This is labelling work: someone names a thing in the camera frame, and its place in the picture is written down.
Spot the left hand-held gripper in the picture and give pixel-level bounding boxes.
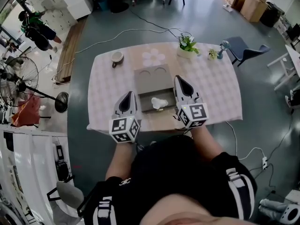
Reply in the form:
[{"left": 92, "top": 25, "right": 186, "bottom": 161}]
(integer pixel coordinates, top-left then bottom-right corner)
[{"left": 108, "top": 90, "right": 141, "bottom": 144}]

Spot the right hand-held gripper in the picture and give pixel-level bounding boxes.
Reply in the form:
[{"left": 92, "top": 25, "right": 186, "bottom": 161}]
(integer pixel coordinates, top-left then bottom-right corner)
[{"left": 174, "top": 75, "right": 210, "bottom": 129}]

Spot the white cloth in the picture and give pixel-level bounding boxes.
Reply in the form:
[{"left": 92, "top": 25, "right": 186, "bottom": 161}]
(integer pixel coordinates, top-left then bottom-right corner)
[{"left": 151, "top": 97, "right": 169, "bottom": 109}]

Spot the grey drawer box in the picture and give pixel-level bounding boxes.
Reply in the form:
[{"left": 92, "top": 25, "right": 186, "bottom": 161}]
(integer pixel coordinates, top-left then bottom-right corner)
[{"left": 134, "top": 64, "right": 179, "bottom": 114}]

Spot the person's right forearm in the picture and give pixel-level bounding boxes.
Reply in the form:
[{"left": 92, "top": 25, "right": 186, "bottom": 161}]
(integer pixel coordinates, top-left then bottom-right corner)
[{"left": 191, "top": 125, "right": 225, "bottom": 161}]

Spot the person's left forearm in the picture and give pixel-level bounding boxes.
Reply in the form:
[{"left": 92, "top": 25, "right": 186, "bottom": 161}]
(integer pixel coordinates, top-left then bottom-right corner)
[{"left": 105, "top": 141, "right": 139, "bottom": 180}]

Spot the brown cardboard box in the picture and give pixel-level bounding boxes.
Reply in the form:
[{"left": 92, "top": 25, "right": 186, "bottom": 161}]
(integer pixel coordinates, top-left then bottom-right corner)
[{"left": 240, "top": 0, "right": 269, "bottom": 23}]

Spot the table with checkered cloth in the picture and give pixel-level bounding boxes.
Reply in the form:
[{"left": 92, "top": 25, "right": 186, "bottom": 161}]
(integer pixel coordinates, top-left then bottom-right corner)
[{"left": 86, "top": 42, "right": 243, "bottom": 135}]

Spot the green plant in white pot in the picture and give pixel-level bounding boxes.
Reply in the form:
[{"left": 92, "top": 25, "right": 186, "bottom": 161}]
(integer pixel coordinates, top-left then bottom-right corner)
[{"left": 177, "top": 33, "right": 200, "bottom": 59}]

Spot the pink flower-shaped coaster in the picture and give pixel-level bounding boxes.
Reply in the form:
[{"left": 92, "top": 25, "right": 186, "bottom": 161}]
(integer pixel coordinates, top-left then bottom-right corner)
[{"left": 142, "top": 48, "right": 165, "bottom": 67}]

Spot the brown and white mug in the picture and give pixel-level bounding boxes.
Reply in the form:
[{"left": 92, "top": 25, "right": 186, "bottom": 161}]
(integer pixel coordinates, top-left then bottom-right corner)
[{"left": 111, "top": 51, "right": 124, "bottom": 68}]

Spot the teal lantern lamp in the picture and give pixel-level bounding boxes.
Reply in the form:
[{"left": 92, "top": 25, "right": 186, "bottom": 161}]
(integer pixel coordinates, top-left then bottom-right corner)
[{"left": 217, "top": 40, "right": 232, "bottom": 60}]

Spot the blue chair with black legs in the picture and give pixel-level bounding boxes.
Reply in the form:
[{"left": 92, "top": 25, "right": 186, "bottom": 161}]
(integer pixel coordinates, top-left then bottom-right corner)
[{"left": 225, "top": 36, "right": 271, "bottom": 67}]

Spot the person's black shirt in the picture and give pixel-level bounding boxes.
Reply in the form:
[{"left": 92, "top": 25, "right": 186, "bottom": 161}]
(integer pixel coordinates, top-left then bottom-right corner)
[{"left": 83, "top": 135, "right": 258, "bottom": 225}]

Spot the wooden floor platform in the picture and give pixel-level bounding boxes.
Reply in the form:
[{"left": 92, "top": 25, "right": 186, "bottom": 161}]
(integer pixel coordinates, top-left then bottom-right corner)
[{"left": 55, "top": 19, "right": 87, "bottom": 83}]

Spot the red bag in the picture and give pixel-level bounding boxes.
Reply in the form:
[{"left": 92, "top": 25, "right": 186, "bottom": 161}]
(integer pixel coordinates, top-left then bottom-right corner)
[{"left": 11, "top": 95, "right": 41, "bottom": 128}]

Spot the black round stand base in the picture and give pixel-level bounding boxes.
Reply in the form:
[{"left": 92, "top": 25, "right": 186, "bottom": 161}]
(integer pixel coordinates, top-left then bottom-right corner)
[{"left": 110, "top": 1, "right": 129, "bottom": 14}]

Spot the white shelving unit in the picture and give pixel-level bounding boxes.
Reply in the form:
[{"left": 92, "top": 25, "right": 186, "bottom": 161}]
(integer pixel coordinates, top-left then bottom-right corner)
[{"left": 0, "top": 125, "right": 82, "bottom": 225}]

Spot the grey chair with black legs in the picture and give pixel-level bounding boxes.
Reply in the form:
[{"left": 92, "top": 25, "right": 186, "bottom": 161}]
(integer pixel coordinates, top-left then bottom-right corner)
[{"left": 46, "top": 180, "right": 85, "bottom": 218}]

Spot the black standing fan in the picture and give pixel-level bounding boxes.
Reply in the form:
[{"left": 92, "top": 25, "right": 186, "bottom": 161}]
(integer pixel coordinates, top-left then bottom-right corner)
[{"left": 0, "top": 56, "right": 69, "bottom": 113}]

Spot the black rubbish bag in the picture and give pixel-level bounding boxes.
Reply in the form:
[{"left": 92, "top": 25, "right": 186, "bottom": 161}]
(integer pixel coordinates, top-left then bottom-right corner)
[{"left": 259, "top": 8, "right": 282, "bottom": 28}]

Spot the white cabinet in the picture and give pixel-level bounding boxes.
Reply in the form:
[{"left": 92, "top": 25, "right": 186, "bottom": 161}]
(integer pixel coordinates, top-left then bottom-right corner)
[{"left": 60, "top": 0, "right": 93, "bottom": 21}]

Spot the person's face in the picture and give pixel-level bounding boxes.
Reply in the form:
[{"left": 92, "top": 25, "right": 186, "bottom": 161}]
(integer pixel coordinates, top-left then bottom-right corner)
[{"left": 140, "top": 193, "right": 263, "bottom": 225}]

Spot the white cylindrical device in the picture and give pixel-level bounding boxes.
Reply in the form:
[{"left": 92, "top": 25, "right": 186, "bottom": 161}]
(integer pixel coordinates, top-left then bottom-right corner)
[{"left": 259, "top": 198, "right": 300, "bottom": 222}]

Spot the white power strip cable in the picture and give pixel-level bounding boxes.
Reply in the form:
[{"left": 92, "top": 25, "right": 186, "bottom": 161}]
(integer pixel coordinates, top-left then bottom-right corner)
[{"left": 225, "top": 120, "right": 267, "bottom": 161}]

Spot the thin black cable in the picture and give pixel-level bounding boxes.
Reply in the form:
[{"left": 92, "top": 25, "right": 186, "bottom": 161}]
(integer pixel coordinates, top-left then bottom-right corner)
[{"left": 128, "top": 8, "right": 186, "bottom": 38}]

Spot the white desk frame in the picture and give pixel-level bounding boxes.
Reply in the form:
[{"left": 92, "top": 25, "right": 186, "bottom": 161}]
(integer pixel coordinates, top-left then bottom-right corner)
[{"left": 267, "top": 45, "right": 300, "bottom": 91}]

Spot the black floor cable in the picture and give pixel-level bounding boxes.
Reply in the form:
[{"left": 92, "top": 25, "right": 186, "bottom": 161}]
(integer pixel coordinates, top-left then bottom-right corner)
[{"left": 248, "top": 109, "right": 295, "bottom": 194}]

